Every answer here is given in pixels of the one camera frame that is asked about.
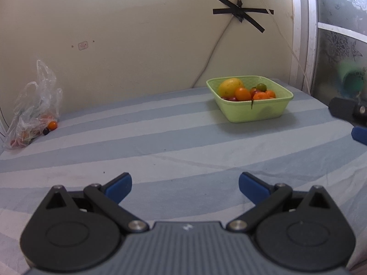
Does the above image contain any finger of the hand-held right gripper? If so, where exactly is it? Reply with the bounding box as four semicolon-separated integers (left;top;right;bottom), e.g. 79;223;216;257
328;97;367;127
351;127;367;146

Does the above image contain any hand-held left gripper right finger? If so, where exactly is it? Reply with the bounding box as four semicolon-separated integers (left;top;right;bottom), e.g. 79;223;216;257
226;172;331;232

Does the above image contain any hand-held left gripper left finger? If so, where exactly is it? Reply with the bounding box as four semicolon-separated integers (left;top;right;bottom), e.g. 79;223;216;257
42;172;150;232

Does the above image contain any light green plastic basket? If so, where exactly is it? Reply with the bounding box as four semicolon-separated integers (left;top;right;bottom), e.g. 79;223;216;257
206;76;294;124

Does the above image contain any green object behind glass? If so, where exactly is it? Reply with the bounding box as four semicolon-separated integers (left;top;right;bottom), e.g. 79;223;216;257
337;60;367;98

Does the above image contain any patterned frosted glass sliding door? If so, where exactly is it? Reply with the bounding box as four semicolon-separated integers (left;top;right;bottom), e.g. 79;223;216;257
289;0;367;115

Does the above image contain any blue striped bed sheet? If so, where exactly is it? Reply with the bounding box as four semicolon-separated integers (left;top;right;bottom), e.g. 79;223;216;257
0;77;367;275

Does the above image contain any large yellow fruit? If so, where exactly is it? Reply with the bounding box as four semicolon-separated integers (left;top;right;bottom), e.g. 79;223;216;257
218;78;245;97

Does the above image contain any clear plastic bag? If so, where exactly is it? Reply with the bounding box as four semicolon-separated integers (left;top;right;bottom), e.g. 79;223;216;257
4;60;64;150

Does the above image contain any black tape cross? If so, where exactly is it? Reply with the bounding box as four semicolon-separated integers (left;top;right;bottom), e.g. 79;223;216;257
213;0;275;33

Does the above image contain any white power cable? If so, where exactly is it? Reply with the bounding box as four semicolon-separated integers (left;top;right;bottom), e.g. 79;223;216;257
255;0;312;93

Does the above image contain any thin grey cable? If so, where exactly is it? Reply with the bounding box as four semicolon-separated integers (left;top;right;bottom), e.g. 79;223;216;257
191;14;242;89

